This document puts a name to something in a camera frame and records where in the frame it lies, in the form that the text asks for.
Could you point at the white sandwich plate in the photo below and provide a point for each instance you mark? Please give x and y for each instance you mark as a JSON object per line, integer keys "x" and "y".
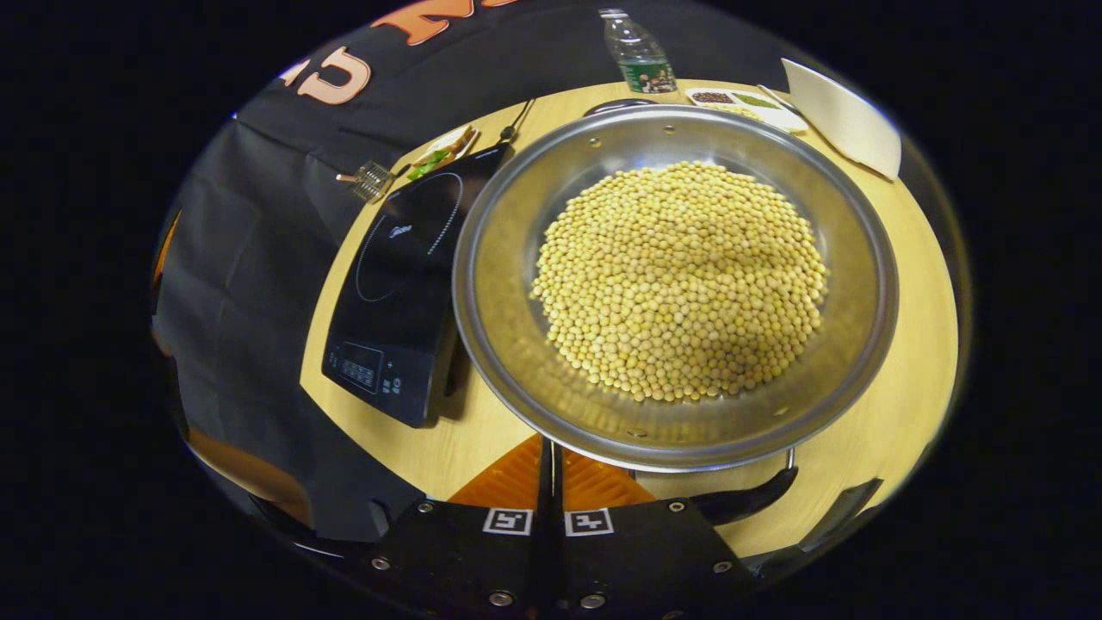
{"x": 465, "y": 148}

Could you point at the white toaster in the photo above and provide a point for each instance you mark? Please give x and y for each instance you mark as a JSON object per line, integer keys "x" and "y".
{"x": 844, "y": 120}

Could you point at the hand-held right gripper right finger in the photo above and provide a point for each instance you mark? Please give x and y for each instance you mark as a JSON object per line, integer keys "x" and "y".
{"x": 628, "y": 560}

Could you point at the pile of yellow soybeans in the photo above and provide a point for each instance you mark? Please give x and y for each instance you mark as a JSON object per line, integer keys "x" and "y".
{"x": 680, "y": 284}

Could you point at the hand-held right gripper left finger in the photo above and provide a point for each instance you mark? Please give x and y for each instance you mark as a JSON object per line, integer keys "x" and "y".
{"x": 482, "y": 560}

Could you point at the black induction cooktop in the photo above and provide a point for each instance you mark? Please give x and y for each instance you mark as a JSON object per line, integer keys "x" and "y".
{"x": 405, "y": 284}

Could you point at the white divided dish of beans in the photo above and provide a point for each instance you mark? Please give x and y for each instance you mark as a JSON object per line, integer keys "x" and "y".
{"x": 758, "y": 108}

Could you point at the clear plastic water bottle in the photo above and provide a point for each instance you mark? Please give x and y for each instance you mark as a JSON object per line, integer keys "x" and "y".
{"x": 641, "y": 56}

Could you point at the white bread sandwich with lettuce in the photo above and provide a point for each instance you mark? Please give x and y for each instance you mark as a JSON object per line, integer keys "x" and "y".
{"x": 441, "y": 153}

